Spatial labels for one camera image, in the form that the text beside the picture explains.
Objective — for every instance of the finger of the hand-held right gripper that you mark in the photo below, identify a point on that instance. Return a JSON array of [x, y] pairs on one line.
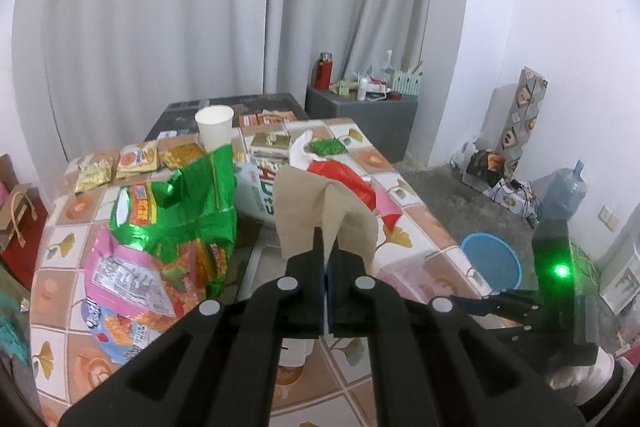
[[515, 304]]

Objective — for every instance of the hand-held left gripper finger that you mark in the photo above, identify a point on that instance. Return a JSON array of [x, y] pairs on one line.
[[334, 302], [323, 302]]

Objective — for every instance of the blue plastic bin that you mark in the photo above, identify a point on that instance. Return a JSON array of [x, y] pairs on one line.
[[490, 262]]

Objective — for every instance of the brown paper piece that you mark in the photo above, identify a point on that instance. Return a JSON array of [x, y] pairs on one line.
[[300, 207]]

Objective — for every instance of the white drink bottle red cap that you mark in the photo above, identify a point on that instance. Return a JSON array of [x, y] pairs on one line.
[[255, 197]]

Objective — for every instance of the blue water jug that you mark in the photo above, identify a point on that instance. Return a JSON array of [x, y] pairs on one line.
[[565, 194]]

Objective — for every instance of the ginkgo patterned tablecloth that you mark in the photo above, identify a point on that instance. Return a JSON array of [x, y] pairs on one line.
[[425, 247]]

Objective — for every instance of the red plastic wrapper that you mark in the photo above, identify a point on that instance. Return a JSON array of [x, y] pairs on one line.
[[345, 179]]

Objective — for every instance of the dark snack bag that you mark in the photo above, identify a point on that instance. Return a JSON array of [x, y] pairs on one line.
[[486, 167]]

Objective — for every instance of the crumpled white tissue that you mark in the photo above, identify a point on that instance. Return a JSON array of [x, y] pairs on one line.
[[299, 152]]

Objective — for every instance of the small green packet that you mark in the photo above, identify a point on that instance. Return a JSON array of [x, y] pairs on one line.
[[327, 147]]

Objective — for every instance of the large green snack bag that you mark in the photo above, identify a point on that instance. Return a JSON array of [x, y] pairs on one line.
[[200, 207]]

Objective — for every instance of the gold printed box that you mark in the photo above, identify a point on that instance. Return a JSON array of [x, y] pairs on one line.
[[270, 144]]

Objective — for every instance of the grey cabinet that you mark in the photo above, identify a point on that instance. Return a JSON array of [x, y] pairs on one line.
[[360, 122]]

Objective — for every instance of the tall patterned box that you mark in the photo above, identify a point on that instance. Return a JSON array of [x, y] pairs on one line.
[[524, 117]]

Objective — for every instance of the orange snack packet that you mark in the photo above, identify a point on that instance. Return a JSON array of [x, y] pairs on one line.
[[278, 116], [249, 120]]

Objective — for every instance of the pink snack bag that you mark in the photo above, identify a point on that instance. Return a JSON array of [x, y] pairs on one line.
[[125, 277]]

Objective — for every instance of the yellow snack packet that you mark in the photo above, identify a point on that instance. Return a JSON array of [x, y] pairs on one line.
[[94, 172], [137, 159], [181, 155]]

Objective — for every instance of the white paper cup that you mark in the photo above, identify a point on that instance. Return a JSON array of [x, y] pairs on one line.
[[215, 127]]

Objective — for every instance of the small green box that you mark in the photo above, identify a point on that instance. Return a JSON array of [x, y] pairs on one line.
[[345, 88]]

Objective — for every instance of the small white bottle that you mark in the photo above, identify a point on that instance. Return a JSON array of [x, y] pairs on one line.
[[361, 89]]

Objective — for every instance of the dark low table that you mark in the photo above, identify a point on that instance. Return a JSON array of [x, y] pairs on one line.
[[220, 103]]

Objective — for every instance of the red thermos flask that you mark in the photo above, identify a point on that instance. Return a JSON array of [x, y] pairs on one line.
[[324, 72]]

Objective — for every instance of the teal holder box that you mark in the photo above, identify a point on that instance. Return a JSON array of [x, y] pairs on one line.
[[406, 83]]

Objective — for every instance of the white plastic bag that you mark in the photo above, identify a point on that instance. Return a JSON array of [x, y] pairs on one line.
[[382, 64]]

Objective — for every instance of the red bag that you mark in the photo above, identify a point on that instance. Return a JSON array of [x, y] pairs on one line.
[[25, 252]]

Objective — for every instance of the brown paper bag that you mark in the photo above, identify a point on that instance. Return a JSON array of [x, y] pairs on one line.
[[15, 217]]

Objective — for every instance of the white curtain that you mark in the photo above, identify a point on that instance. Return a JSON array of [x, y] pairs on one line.
[[150, 7]]

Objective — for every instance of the wall socket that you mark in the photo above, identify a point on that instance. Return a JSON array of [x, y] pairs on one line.
[[610, 217]]

